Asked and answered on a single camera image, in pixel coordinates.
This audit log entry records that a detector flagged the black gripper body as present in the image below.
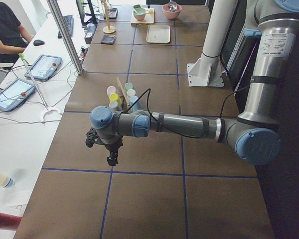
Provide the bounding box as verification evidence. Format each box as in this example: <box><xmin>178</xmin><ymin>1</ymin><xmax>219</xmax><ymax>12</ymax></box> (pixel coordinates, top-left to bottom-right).
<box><xmin>105</xmin><ymin>136</ymin><xmax>123</xmax><ymax>157</ymax></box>

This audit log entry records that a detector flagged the green cup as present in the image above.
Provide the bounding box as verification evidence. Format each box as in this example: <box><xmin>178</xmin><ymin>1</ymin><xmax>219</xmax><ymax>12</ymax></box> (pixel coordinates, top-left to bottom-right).
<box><xmin>124</xmin><ymin>82</ymin><xmax>134</xmax><ymax>92</ymax></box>

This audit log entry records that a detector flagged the beige rabbit tray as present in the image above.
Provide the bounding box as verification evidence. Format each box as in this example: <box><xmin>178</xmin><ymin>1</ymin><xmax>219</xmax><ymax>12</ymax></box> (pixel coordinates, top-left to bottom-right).
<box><xmin>146</xmin><ymin>24</ymin><xmax>170</xmax><ymax>44</ymax></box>

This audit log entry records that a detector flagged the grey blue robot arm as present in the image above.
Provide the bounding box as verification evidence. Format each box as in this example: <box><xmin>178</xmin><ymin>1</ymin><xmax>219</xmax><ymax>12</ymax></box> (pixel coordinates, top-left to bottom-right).
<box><xmin>86</xmin><ymin>0</ymin><xmax>299</xmax><ymax>166</ymax></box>

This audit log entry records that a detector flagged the grey cup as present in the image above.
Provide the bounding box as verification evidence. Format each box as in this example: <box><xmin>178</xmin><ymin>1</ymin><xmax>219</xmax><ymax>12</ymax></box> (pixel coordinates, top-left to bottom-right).
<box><xmin>109</xmin><ymin>101</ymin><xmax>123</xmax><ymax>113</ymax></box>

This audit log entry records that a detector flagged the light blue cup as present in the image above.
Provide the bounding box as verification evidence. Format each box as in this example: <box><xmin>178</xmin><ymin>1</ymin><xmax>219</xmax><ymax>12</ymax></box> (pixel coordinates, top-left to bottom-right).
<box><xmin>130</xmin><ymin>96</ymin><xmax>143</xmax><ymax>112</ymax></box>

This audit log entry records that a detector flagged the yellow cup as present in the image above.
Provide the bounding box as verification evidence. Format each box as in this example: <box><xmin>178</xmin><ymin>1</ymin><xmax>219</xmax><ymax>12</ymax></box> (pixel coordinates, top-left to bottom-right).
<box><xmin>109</xmin><ymin>93</ymin><xmax>122</xmax><ymax>106</ymax></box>

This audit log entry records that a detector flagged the pink cup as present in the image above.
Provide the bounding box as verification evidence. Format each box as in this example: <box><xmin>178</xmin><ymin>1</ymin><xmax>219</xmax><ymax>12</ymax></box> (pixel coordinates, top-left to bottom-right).
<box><xmin>107</xmin><ymin>86</ymin><xmax>117</xmax><ymax>97</ymax></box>

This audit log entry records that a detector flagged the white cup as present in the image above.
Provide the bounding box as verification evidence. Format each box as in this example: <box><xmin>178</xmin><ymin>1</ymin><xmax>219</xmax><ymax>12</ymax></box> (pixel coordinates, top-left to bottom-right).
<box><xmin>126</xmin><ymin>89</ymin><xmax>136</xmax><ymax>98</ymax></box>

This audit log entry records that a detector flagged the paper cup blue band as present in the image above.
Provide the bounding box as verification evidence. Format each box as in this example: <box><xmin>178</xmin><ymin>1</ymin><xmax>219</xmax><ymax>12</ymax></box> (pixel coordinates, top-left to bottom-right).
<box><xmin>0</xmin><ymin>173</ymin><xmax>14</xmax><ymax>188</ymax></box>

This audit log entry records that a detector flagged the black framed glass tray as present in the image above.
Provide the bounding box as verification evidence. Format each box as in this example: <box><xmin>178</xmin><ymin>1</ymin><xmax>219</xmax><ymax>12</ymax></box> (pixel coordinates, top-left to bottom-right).
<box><xmin>99</xmin><ymin>8</ymin><xmax>118</xmax><ymax>20</ymax></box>

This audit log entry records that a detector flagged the far teach pendant tablet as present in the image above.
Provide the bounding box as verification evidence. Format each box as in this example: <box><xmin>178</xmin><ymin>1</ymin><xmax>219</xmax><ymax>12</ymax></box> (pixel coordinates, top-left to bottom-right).
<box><xmin>30</xmin><ymin>54</ymin><xmax>62</xmax><ymax>81</ymax></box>

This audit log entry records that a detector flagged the teach pendant tablet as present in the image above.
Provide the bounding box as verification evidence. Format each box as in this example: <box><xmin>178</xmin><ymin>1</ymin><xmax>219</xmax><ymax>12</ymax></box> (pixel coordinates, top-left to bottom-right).
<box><xmin>0</xmin><ymin>78</ymin><xmax>35</xmax><ymax>112</ymax></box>
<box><xmin>30</xmin><ymin>54</ymin><xmax>62</xmax><ymax>81</ymax></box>

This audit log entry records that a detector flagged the grey folded cloth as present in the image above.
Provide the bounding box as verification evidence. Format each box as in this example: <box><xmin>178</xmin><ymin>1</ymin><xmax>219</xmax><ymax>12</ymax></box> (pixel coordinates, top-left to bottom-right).
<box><xmin>100</xmin><ymin>34</ymin><xmax>116</xmax><ymax>45</ymax></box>

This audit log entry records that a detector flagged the near teach pendant tablet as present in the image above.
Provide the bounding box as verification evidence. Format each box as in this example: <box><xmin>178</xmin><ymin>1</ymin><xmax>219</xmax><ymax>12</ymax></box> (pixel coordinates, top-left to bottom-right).
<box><xmin>0</xmin><ymin>78</ymin><xmax>35</xmax><ymax>112</ymax></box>

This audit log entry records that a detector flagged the wooden mug tree stand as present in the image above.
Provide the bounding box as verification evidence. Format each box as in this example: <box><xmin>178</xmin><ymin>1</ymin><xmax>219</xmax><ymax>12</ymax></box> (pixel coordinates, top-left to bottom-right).
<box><xmin>102</xmin><ymin>0</ymin><xmax>116</xmax><ymax>34</ymax></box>

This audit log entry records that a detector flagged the black power box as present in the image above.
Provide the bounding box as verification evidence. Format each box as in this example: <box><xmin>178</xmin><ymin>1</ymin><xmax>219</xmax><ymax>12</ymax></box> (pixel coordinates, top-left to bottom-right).
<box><xmin>84</xmin><ymin>24</ymin><xmax>97</xmax><ymax>44</ymax></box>

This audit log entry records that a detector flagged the white pillar with base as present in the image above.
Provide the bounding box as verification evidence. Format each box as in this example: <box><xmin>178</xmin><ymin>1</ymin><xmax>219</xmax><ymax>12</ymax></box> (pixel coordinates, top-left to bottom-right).
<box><xmin>187</xmin><ymin>0</ymin><xmax>238</xmax><ymax>87</ymax></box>

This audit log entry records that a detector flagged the black computer mouse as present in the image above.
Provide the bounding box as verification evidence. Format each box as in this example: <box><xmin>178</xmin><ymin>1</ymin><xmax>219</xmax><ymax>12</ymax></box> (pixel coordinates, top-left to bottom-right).
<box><xmin>33</xmin><ymin>39</ymin><xmax>45</xmax><ymax>46</ymax></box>

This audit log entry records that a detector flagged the metal rod green tip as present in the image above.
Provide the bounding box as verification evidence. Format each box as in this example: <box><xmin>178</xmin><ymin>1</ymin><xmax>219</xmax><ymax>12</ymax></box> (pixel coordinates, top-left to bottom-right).
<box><xmin>18</xmin><ymin>53</ymin><xmax>49</xmax><ymax>112</ymax></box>

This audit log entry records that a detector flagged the red object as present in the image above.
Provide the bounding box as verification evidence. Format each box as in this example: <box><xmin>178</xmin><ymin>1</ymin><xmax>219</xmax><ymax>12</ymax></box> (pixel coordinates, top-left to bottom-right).
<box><xmin>0</xmin><ymin>212</ymin><xmax>22</xmax><ymax>231</ymax></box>

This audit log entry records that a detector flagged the wooden cutting board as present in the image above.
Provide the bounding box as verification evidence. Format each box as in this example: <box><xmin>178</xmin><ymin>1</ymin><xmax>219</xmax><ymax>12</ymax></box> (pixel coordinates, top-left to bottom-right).
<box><xmin>131</xmin><ymin>8</ymin><xmax>155</xmax><ymax>24</ymax></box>

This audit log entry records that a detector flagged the black keyboard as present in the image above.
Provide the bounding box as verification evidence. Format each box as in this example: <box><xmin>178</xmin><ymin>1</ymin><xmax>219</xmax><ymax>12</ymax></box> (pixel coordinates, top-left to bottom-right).
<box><xmin>63</xmin><ymin>15</ymin><xmax>74</xmax><ymax>37</ymax></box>

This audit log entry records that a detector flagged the black monitor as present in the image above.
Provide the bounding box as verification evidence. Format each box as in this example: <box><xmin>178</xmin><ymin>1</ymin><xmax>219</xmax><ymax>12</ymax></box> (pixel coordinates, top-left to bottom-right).
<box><xmin>76</xmin><ymin>0</ymin><xmax>98</xmax><ymax>27</ymax></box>

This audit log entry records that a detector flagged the green bowl with spoon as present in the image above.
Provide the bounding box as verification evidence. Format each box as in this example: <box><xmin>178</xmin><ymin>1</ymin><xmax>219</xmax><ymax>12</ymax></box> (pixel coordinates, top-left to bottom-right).
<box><xmin>133</xmin><ymin>4</ymin><xmax>147</xmax><ymax>21</ymax></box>

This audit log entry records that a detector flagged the pink bowl with ice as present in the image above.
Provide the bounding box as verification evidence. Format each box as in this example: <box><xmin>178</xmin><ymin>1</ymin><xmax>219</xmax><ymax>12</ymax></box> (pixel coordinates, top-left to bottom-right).
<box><xmin>162</xmin><ymin>1</ymin><xmax>182</xmax><ymax>20</ymax></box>

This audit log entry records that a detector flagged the seated person in black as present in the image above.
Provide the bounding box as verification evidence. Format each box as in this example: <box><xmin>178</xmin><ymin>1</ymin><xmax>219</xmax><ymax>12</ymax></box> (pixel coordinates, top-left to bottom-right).
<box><xmin>0</xmin><ymin>1</ymin><xmax>33</xmax><ymax>63</ymax></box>

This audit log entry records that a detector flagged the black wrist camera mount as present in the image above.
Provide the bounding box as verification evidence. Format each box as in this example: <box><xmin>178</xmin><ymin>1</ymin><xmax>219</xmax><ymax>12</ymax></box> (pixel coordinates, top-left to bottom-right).
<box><xmin>85</xmin><ymin>127</ymin><xmax>103</xmax><ymax>148</ymax></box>

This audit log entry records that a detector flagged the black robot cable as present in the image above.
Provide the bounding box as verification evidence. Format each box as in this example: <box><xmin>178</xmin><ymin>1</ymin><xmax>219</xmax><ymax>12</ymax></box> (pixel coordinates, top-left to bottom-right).
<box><xmin>124</xmin><ymin>85</ymin><xmax>251</xmax><ymax>139</ymax></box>

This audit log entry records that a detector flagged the white curved bracket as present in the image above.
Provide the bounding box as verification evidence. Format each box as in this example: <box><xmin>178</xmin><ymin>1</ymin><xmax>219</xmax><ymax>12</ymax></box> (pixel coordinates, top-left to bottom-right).
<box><xmin>39</xmin><ymin>107</ymin><xmax>63</xmax><ymax>123</ymax></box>

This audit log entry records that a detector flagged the aluminium frame post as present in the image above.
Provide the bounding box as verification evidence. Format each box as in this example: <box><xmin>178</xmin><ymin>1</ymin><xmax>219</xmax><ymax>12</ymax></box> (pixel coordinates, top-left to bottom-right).
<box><xmin>47</xmin><ymin>0</ymin><xmax>84</xmax><ymax>75</ymax></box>

